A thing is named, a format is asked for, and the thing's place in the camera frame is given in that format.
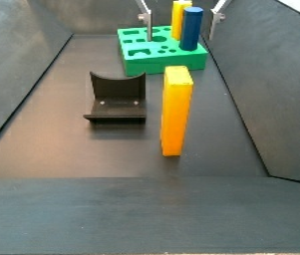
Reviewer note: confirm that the blue hexagonal prism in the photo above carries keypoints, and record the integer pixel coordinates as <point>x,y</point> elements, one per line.
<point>191,17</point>

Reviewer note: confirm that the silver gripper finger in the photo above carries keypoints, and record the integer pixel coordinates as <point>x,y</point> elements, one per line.
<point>217,16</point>
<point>145,16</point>

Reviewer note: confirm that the yellow star prism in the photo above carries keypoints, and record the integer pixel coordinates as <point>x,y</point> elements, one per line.
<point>178,5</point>

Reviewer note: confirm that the yellow rectangular block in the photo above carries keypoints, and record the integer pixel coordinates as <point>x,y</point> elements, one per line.
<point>175,102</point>

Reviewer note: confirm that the green shape sorter board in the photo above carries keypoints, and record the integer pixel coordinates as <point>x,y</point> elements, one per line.
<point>149,56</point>

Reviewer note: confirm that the black curved holder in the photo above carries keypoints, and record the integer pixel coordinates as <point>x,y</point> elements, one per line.
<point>119,98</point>

